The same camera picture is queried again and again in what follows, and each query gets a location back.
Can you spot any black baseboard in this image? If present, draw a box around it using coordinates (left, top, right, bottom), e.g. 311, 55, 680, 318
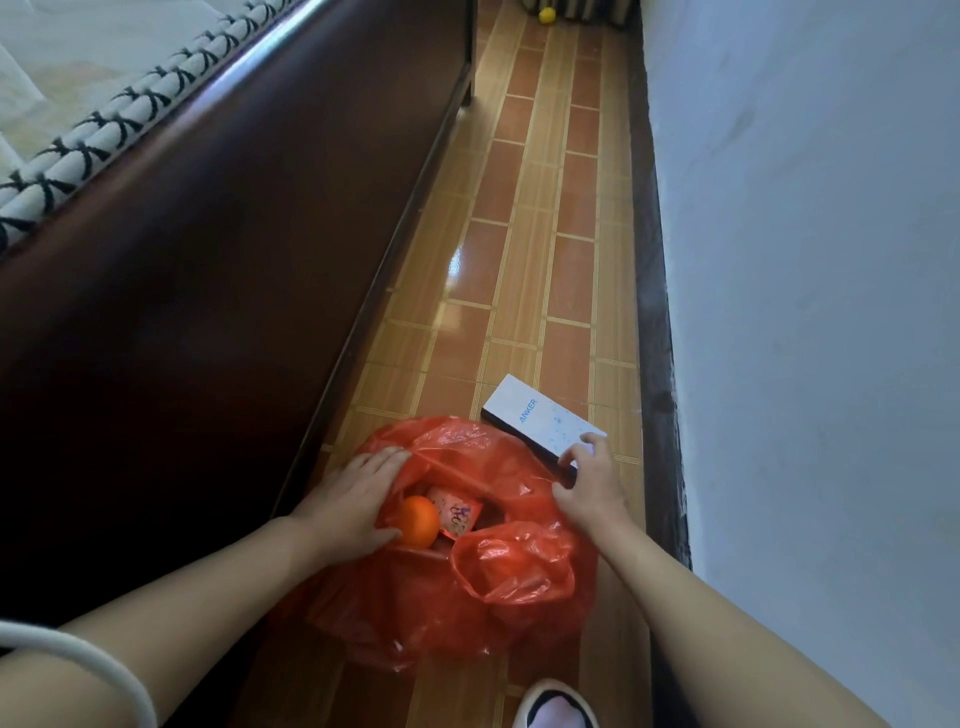
626, 0, 700, 728

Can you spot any beige striped curtain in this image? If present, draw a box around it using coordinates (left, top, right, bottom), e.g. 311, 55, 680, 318
517, 0, 640, 30

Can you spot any dark brown bed frame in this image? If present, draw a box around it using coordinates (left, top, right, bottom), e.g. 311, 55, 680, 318
0, 0, 481, 728

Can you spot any person's right hand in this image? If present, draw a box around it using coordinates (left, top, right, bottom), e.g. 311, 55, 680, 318
551, 432, 635, 538

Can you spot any red plastic bag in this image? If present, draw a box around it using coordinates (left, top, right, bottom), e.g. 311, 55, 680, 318
299, 416, 601, 678

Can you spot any small red bordered card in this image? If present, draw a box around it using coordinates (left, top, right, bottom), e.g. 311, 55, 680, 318
427, 485, 484, 542

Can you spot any white right slipper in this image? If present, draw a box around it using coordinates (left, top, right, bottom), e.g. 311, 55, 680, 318
515, 678, 601, 728

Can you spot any white garment strap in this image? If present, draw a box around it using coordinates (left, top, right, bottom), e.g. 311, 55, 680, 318
0, 620, 159, 728

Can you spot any person's left forearm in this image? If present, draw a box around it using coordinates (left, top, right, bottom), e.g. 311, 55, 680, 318
0, 515, 331, 728

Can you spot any person's right forearm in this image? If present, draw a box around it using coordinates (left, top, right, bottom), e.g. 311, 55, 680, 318
596, 513, 894, 728

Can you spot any person's left hand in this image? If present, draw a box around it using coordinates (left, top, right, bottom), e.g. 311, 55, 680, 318
288, 446, 414, 571

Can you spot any small white blue box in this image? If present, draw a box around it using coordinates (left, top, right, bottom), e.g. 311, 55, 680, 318
479, 373, 609, 471

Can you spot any small orange fruit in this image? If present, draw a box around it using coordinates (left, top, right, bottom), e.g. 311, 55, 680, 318
395, 494, 442, 550

